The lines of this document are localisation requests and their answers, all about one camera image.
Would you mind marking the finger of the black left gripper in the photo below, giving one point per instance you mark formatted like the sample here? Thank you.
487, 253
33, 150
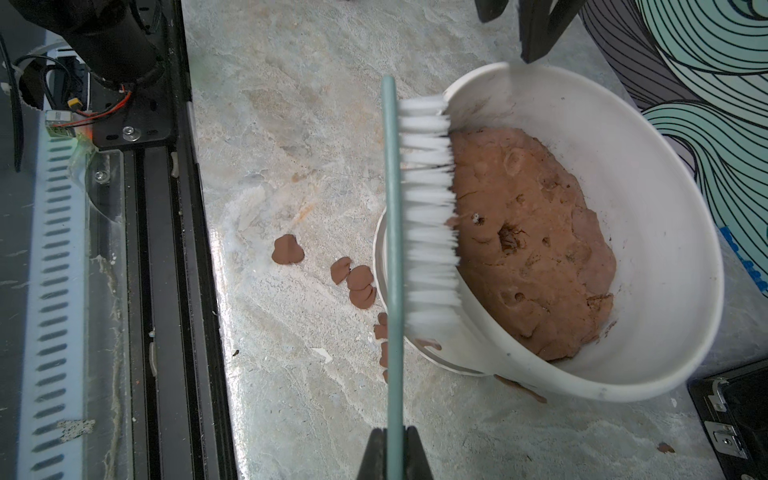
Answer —
542, 23
489, 10

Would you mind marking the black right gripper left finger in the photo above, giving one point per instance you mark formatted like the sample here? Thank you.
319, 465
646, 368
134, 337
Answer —
373, 463

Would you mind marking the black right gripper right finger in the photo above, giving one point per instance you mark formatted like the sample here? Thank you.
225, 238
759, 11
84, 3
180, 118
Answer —
416, 465

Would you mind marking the green scrub brush white bristles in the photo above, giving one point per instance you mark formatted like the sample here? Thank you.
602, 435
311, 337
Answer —
421, 259

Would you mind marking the white ceramic pot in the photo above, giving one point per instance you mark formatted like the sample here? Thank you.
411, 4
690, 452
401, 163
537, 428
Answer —
668, 289

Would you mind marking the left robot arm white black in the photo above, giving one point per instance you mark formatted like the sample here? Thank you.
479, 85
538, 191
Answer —
96, 36

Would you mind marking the brown mud piece by pot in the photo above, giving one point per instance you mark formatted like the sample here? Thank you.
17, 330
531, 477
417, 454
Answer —
381, 335

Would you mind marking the brown mud piece far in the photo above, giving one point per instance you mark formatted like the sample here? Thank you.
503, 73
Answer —
359, 281

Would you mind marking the brown mud piece near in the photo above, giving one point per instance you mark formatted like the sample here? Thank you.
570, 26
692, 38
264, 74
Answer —
287, 250

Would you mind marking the brown mud lump in pot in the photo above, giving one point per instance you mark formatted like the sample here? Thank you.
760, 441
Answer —
531, 251

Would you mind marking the open black tool case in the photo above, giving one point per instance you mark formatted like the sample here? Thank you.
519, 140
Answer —
732, 409

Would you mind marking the small electronics board left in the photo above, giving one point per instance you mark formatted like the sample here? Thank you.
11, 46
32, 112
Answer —
62, 123

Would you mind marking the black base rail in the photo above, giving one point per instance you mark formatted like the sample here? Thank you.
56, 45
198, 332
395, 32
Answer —
174, 408

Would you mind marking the white slotted cable duct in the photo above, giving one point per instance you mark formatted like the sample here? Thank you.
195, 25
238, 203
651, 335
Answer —
53, 387

